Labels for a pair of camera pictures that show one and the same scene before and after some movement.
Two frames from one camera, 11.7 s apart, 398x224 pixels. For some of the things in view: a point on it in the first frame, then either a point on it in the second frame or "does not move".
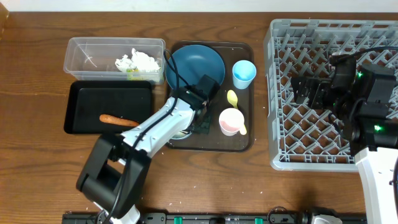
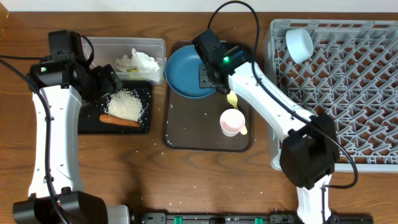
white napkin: [140, 61] does not move
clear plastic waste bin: [116, 59] does not move
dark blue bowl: [193, 62] does not move
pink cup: [231, 121] does not move
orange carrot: [118, 121] does not move
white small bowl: [182, 134] → [299, 45]
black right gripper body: [323, 97] → [210, 68]
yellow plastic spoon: [232, 98] does not move
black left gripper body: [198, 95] → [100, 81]
